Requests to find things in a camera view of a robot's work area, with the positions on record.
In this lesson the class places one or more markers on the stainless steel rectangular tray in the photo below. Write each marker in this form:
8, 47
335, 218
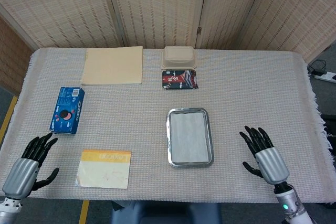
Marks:
170, 140

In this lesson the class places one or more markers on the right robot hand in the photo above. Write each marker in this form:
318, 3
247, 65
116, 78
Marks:
270, 162

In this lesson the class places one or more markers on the woven bamboo folding screen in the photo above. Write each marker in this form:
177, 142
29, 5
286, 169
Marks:
162, 6

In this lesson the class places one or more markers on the white power strip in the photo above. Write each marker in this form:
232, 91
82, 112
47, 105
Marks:
325, 76

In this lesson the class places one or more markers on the beige plastic food container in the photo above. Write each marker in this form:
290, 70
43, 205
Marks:
179, 57

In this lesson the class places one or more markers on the white paper sheet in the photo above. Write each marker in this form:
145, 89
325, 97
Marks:
187, 137

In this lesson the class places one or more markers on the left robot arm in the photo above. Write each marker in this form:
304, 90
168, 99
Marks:
9, 209

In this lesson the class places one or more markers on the dark patterned flat box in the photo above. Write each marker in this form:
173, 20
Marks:
180, 79

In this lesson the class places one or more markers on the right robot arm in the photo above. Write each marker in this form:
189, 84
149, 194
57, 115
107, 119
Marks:
291, 204

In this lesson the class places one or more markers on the beige manila paper folder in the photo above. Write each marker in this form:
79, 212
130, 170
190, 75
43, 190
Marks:
113, 65

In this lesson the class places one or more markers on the yellow white Lexicon book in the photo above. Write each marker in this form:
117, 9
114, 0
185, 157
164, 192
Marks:
105, 169

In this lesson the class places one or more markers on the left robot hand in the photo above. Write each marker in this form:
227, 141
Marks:
25, 174

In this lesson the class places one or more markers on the white woven tablecloth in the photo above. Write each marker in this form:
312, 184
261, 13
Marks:
147, 134

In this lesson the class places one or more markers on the blue Oreo cookie box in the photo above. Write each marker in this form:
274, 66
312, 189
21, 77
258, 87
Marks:
68, 109

